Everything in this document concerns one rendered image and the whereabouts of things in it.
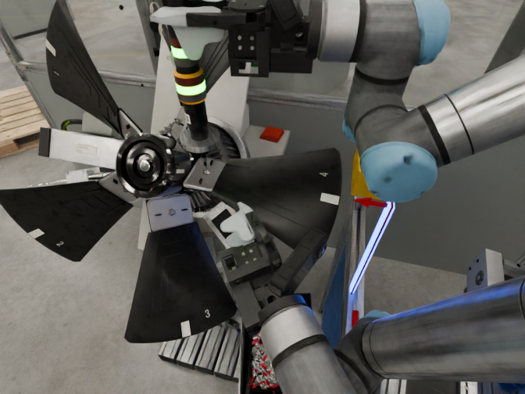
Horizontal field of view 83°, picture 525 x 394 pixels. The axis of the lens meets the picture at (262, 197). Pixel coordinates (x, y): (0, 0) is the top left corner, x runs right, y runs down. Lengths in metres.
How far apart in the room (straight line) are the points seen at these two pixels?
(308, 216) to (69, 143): 0.64
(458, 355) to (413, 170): 0.18
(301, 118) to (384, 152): 0.96
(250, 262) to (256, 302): 0.05
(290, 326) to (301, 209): 0.22
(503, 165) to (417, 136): 1.15
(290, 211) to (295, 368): 0.26
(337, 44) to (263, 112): 0.92
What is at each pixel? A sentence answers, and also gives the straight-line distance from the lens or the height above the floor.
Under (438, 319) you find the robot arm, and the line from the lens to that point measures 0.35.
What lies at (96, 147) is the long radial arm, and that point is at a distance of 0.86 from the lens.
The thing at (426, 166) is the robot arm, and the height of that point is 1.37.
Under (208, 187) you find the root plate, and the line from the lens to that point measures 0.57.
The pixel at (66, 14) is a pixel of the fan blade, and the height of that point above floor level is 1.41.
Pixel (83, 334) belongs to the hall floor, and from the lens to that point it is 1.90.
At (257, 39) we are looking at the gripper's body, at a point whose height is 1.44.
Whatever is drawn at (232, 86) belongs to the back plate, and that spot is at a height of 1.21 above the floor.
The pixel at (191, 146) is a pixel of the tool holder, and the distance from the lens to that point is 0.52.
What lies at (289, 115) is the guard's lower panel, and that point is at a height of 0.91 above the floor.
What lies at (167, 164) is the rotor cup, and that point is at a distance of 0.56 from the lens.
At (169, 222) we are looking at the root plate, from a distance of 0.63.
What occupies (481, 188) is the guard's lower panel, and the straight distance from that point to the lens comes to 1.57.
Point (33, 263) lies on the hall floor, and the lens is 2.30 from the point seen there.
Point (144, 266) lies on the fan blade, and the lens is 0.63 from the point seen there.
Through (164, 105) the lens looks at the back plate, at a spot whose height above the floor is 1.16.
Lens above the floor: 1.57
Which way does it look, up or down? 46 degrees down
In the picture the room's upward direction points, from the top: straight up
